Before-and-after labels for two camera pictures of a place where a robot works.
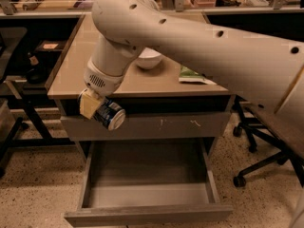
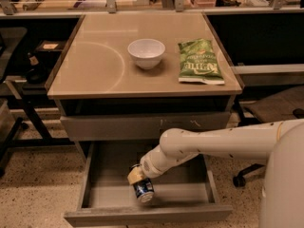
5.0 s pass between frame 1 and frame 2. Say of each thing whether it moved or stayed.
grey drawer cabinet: stayed
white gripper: moved
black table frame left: stayed
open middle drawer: stayed
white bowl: stayed
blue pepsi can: moved
